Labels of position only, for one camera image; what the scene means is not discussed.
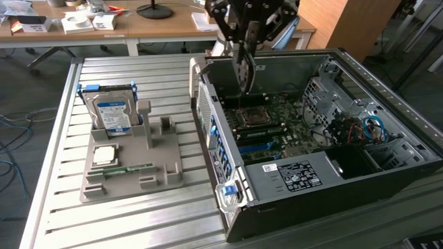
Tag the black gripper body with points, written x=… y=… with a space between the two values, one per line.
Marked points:
x=253 y=10

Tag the black graphics card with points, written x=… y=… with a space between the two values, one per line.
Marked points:
x=245 y=67

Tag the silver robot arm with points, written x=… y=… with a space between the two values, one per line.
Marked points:
x=219 y=50

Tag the white paper booklet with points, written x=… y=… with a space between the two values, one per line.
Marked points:
x=201 y=22

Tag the wooden desk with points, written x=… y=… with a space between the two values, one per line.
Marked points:
x=52 y=36
x=154 y=28

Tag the black round lamp base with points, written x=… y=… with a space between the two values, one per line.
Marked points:
x=153 y=11

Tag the wooden cabinet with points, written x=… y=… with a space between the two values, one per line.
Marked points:
x=363 y=26

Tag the orange packet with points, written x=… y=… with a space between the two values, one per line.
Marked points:
x=117 y=10

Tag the white labelled cardboard box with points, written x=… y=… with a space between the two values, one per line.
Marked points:
x=102 y=22

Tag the CPU socket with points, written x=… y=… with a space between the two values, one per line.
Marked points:
x=255 y=116

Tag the white box with tape roll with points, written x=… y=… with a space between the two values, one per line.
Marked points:
x=77 y=23

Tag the installed green RAM stick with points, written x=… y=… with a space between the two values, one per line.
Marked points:
x=259 y=132

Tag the green motherboard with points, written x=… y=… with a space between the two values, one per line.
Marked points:
x=297 y=135

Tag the hard disk with blue carrier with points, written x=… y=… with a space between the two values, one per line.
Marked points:
x=110 y=111

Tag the grey cup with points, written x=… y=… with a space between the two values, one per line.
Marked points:
x=56 y=2

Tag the black and white box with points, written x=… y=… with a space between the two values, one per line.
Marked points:
x=34 y=23

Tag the black plastic shroud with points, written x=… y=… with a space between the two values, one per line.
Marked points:
x=352 y=160

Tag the grey power supply unit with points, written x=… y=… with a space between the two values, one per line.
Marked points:
x=293 y=173

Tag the grey parts rack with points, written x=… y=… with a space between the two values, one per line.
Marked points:
x=137 y=155

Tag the silver disk bay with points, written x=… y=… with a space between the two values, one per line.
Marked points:
x=393 y=155

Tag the silver CPU chip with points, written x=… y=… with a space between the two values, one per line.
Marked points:
x=102 y=155

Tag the blue case latch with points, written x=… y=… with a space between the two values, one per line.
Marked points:
x=228 y=190

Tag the black open PC case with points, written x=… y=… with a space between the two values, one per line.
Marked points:
x=345 y=202

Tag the black keyboard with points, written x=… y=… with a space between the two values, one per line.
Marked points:
x=425 y=242

